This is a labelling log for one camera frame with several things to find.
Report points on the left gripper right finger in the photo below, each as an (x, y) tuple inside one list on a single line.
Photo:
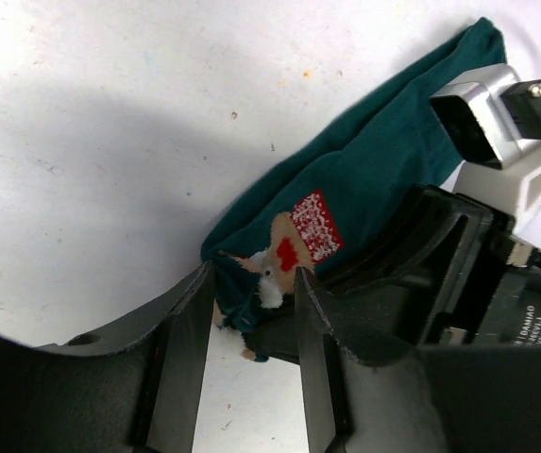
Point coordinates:
[(366, 390)]

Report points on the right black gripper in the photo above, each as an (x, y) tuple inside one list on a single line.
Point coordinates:
[(445, 269)]

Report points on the green reindeer sock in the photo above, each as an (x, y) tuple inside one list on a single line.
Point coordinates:
[(322, 206)]

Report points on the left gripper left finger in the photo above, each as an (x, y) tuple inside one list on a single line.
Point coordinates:
[(132, 385)]

